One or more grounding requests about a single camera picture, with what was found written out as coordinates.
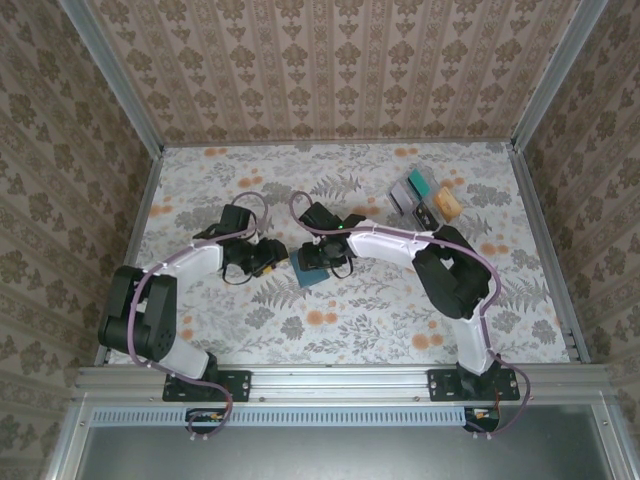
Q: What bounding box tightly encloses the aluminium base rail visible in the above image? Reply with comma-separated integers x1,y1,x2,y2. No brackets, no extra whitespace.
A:
73,363,610,402

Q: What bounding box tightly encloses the grey striped card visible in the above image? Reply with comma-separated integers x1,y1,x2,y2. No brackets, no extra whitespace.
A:
388,182,419,214

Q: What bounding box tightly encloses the teal card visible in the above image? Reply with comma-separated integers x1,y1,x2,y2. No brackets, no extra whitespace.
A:
405,169,433,198

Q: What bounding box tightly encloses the teal leather card holder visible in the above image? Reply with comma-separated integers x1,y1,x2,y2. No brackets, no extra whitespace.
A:
289,249,332,289

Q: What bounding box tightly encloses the aluminium corner post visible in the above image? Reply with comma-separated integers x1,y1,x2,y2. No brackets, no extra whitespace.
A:
60,0,166,154
508,0,610,152

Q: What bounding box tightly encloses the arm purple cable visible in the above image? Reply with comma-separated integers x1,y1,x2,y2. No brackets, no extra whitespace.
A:
289,189,534,442
125,191,274,444

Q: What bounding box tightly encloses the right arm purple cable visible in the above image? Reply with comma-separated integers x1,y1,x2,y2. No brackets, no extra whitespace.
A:
289,189,534,442

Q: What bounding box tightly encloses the orange card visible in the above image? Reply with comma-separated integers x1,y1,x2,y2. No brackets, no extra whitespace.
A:
432,187,463,221

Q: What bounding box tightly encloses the black card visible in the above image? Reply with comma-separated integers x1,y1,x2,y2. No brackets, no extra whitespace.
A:
410,202,438,232

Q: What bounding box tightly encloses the slotted grey cable duct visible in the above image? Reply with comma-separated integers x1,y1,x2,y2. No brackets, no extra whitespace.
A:
90,405,474,427

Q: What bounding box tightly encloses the aluminium side rail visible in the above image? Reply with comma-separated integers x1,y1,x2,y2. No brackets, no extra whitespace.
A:
505,141,592,365
93,147,167,367

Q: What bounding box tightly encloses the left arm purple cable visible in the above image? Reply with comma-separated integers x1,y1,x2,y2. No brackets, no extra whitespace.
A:
125,191,274,444

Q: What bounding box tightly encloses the clear acrylic tray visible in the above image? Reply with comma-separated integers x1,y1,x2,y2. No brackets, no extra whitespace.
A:
386,162,464,234

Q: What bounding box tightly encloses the grey metal panel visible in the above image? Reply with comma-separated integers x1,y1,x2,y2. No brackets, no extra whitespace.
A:
44,404,631,480

